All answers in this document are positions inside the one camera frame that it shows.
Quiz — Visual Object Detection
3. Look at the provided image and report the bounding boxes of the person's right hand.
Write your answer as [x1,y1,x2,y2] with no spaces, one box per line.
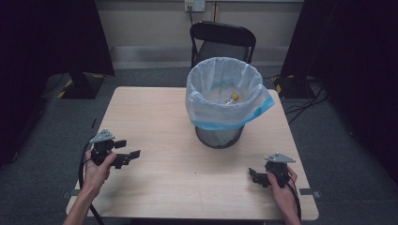
[266,166,300,218]

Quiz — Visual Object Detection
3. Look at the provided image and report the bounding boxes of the black folding chair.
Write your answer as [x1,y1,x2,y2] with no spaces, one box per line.
[189,20,257,68]

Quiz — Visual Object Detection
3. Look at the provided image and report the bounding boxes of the white wall socket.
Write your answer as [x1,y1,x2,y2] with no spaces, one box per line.
[183,0,207,13]

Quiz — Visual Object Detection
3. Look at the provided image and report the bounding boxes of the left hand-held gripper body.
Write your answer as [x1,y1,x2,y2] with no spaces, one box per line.
[88,128,116,167]

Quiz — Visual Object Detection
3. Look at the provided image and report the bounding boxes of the black floor cables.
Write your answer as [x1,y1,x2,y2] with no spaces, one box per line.
[281,77,330,126]

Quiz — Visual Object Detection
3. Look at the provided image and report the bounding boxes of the black stand base striped tape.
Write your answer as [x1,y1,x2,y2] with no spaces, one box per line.
[56,68,106,100]
[271,74,314,100]

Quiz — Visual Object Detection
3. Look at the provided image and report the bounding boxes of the metal mesh trash bin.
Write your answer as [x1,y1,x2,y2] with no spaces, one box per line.
[194,125,246,150]

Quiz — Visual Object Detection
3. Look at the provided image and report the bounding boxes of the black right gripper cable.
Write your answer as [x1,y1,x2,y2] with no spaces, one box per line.
[275,170,303,222]

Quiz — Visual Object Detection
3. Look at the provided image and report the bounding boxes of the dark curtain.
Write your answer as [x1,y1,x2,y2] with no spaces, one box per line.
[0,0,115,168]
[280,0,398,186]

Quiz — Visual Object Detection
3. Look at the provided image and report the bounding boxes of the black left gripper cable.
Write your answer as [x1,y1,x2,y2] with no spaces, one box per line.
[77,137,106,225]

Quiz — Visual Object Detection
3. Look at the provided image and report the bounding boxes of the white and blue bin bag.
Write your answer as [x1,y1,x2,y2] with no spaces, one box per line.
[184,56,276,131]

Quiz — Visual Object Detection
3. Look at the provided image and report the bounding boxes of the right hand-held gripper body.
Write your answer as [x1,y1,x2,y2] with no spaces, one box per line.
[264,152,297,189]

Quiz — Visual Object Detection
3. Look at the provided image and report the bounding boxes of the grey tape strip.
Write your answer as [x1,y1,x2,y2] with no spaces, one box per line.
[298,187,322,200]
[61,188,83,201]

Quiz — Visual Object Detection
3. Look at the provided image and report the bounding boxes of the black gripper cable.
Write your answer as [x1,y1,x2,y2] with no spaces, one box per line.
[77,137,106,225]
[275,170,303,222]

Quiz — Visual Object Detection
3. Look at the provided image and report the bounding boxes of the clear bottle with yellow cap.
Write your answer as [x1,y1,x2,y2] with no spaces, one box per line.
[224,92,240,106]

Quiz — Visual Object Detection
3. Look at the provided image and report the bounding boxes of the person's left hand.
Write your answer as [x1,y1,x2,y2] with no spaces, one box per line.
[82,148,118,196]

